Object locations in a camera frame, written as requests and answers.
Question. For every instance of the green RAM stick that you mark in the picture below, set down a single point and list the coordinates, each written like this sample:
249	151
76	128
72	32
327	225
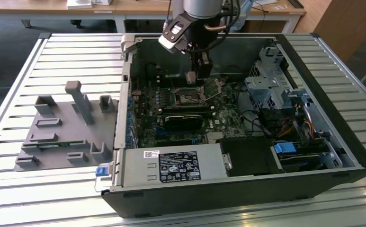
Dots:
61	144

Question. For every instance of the black drive bay cover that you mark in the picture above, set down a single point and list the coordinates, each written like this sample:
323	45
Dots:
248	156

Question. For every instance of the green motherboard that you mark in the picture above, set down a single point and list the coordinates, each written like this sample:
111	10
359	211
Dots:
227	118

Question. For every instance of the grey parts rack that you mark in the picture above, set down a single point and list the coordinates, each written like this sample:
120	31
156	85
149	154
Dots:
65	132

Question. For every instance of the wooden desk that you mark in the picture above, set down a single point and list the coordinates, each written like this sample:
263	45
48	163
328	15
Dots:
43	9

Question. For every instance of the wooden cabinet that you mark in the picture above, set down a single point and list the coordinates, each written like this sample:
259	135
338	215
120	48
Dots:
343	23

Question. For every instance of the silver CPU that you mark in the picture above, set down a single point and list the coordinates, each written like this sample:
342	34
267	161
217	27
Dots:
189	77

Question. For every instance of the metal locking lever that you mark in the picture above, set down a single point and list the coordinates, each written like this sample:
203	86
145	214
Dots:
171	82
213	95

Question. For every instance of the black PC case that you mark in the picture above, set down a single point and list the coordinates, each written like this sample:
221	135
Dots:
201	201

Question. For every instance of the black graphics card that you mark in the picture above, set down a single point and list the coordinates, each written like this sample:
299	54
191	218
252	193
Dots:
181	121

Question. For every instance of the silver power supply unit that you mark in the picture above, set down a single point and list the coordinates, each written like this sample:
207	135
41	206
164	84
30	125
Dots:
137	165

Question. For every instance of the blue case latch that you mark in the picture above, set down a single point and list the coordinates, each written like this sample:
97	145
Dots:
101	171

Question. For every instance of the large white box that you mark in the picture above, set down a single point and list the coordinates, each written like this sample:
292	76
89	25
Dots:
77	4

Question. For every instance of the silver drive cage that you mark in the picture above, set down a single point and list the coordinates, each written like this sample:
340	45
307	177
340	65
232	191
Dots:
257	87

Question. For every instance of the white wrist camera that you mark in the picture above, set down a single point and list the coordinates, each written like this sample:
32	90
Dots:
173	30

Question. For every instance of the CPU socket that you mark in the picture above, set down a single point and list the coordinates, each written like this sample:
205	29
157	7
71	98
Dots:
187	97

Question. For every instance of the black chair caster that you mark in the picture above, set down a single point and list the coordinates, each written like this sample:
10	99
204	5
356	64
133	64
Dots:
75	23

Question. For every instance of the grey-blue plastic drive bracket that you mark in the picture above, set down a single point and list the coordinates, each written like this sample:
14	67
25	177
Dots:
296	94

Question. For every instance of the silver chipset heatsink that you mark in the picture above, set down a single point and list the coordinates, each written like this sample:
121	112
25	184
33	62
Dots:
215	137

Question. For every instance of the blue disk carrier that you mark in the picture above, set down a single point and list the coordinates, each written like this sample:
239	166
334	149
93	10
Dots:
283	149

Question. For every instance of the small white box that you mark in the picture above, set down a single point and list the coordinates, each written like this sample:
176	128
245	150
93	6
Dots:
101	2

